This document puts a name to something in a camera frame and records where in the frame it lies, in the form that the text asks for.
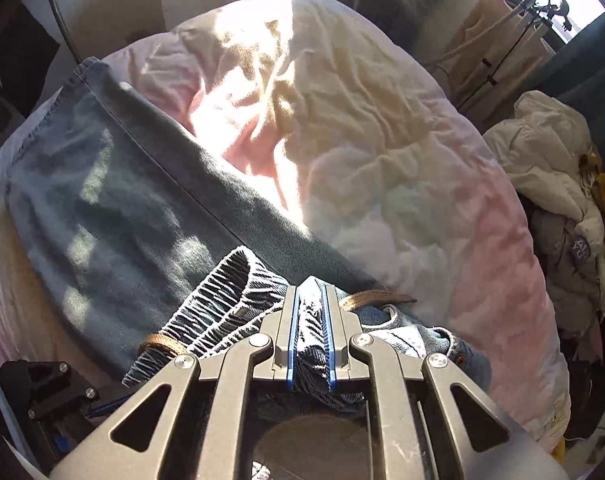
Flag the metal clothes rack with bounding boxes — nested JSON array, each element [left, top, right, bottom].
[[48, 0, 82, 64]]

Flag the blue curtain right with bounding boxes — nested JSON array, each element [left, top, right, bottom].
[[522, 13, 605, 167]]

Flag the garment steamer stand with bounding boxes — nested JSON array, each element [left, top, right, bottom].
[[424, 0, 572, 122]]

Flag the pink white bed duvet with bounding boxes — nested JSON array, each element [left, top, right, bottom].
[[0, 0, 571, 451]]

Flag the dark hanging clothes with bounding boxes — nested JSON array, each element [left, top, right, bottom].
[[0, 4, 60, 130]]

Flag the yellow cloth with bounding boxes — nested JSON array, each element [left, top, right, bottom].
[[579, 150, 605, 224]]

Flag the white puffer jacket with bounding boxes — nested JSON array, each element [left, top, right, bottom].
[[484, 91, 605, 336]]

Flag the blue denim jeans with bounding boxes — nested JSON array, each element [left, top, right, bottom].
[[4, 55, 493, 416]]

